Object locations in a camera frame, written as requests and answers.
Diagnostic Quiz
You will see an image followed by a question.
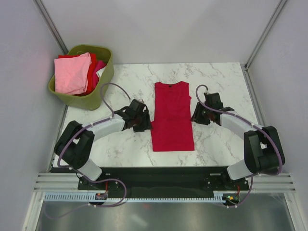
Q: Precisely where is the magenta shirt in basket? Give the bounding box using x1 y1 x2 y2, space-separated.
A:
94 60 106 77

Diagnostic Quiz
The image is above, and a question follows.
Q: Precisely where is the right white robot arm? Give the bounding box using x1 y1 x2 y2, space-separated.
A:
191 93 285 190

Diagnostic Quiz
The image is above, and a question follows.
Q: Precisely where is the white slotted cable duct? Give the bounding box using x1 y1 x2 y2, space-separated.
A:
44 192 233 203

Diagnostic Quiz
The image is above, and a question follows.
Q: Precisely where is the aluminium frame post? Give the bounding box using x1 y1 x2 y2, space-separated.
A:
244 0 289 70
33 0 68 54

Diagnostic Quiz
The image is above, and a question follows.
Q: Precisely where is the crimson red t shirt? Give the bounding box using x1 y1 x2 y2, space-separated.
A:
151 81 195 152

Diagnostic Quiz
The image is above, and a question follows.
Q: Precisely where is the red folded shirt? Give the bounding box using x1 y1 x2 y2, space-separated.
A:
57 52 99 96

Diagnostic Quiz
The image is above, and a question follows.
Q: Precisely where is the left aluminium frame post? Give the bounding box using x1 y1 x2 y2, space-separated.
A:
33 0 68 54

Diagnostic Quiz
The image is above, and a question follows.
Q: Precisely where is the right aluminium frame post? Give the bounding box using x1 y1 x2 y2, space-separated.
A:
244 0 289 70

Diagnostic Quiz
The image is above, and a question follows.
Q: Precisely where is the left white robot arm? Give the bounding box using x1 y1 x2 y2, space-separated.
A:
54 99 152 189

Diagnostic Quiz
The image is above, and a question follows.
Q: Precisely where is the white cloth in basket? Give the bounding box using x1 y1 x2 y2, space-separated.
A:
96 67 106 78

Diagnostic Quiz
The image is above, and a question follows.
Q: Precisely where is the aluminium extrusion rail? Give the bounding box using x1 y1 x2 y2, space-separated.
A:
34 173 79 192

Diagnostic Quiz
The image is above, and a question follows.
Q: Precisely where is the light pink folded shirt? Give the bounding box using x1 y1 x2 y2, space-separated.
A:
53 52 92 95

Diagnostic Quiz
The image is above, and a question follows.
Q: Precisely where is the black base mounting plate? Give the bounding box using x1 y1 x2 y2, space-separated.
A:
78 167 249 198

